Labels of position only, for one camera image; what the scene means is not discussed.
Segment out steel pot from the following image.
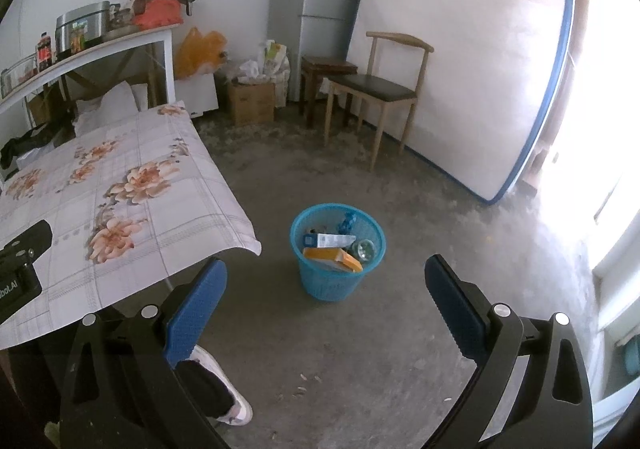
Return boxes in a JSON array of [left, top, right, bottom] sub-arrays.
[[54, 1, 112, 54]]

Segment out brown cardboard box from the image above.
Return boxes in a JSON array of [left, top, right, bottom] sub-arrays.
[[227, 81, 277, 126], [25, 94, 53, 127]]

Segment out floral tablecloth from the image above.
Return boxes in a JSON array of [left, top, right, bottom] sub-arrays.
[[0, 100, 262, 350]]

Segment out white sneaker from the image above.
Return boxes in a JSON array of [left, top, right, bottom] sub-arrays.
[[192, 344, 254, 426]]

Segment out wooden chair with black seat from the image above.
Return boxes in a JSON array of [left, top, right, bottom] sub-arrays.
[[322, 31, 435, 173]]

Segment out dark wooden stool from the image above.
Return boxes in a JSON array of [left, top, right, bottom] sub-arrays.
[[299, 55, 359, 130]]

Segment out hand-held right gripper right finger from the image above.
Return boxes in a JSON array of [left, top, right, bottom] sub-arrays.
[[422, 254, 601, 449]]

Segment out white shelf table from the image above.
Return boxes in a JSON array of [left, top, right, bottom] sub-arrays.
[[0, 24, 176, 140]]

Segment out clear bottle with green label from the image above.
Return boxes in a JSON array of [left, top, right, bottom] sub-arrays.
[[352, 239, 377, 262]]

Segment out white mattress with blue edge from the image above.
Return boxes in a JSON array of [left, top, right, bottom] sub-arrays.
[[345, 0, 576, 204]]

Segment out red label jar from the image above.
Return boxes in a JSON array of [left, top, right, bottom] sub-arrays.
[[35, 31, 54, 72]]

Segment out red plastic bag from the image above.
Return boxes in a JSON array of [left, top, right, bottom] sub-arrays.
[[132, 0, 183, 30]]

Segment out blue white toothpaste box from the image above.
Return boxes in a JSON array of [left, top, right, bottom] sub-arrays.
[[302, 231, 358, 250]]

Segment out blue plastic basket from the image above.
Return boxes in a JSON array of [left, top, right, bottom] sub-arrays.
[[290, 202, 387, 302]]

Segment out person's leg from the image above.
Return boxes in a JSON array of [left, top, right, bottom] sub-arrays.
[[175, 358, 236, 422]]

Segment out orange plastic bag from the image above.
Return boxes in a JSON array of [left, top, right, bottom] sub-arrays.
[[174, 27, 228, 78]]

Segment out white pillow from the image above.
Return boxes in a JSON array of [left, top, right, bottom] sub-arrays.
[[74, 81, 151, 134]]

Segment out glass container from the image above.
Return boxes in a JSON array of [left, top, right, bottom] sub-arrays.
[[0, 56, 38, 97]]

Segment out black cloth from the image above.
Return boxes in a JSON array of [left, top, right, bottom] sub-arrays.
[[0, 121, 76, 170]]

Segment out white plastic bags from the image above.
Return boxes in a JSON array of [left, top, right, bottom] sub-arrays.
[[235, 40, 291, 84]]

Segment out orange carton box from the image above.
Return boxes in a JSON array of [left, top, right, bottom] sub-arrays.
[[303, 247, 364, 275]]

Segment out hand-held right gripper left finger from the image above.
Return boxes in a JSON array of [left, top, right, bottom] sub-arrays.
[[59, 256, 231, 449]]

